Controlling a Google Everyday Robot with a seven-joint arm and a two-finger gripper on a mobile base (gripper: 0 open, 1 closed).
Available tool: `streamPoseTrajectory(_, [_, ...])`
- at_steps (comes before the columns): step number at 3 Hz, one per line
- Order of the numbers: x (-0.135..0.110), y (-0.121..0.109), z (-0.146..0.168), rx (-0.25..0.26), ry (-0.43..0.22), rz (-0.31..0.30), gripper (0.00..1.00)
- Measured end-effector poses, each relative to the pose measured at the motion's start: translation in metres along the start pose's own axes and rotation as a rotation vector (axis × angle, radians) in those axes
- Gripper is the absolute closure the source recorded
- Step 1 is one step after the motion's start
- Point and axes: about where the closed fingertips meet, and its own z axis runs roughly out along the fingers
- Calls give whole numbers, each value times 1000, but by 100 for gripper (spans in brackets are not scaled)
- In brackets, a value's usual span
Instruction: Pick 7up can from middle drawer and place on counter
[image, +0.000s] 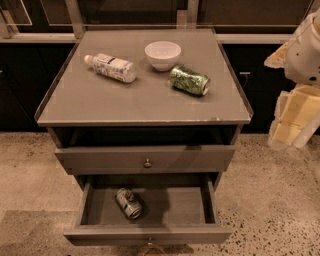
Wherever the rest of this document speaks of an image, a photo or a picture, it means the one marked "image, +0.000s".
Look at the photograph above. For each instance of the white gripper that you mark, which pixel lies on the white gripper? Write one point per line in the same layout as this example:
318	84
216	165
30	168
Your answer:
304	58

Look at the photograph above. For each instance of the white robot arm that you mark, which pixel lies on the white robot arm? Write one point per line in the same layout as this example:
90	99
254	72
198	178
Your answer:
300	59

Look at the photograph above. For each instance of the grey top drawer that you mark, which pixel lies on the grey top drawer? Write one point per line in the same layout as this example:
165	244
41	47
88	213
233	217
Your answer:
130	159

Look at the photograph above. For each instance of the crumpled green soda can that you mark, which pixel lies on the crumpled green soda can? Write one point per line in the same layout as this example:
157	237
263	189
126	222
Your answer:
189	81

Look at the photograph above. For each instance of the grey drawer cabinet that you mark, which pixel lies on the grey drawer cabinet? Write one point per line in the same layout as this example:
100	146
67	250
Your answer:
84	109

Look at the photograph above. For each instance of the metal middle drawer knob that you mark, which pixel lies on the metal middle drawer knob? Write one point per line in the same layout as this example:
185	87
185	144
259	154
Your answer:
153	248

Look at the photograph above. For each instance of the open grey middle drawer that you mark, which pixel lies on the open grey middle drawer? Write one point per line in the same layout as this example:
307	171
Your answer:
176	209

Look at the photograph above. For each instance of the round metal top knob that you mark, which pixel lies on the round metal top knob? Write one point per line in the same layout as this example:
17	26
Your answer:
147	163

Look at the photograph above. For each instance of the white ceramic bowl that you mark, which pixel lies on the white ceramic bowl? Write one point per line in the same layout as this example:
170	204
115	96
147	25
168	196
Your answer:
162	55

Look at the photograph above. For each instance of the clear plastic water bottle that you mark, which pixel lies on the clear plastic water bottle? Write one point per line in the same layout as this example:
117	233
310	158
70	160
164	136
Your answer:
112	67

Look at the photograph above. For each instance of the metal window frame rail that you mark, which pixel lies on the metal window frame rail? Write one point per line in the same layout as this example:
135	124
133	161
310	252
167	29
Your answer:
233	20

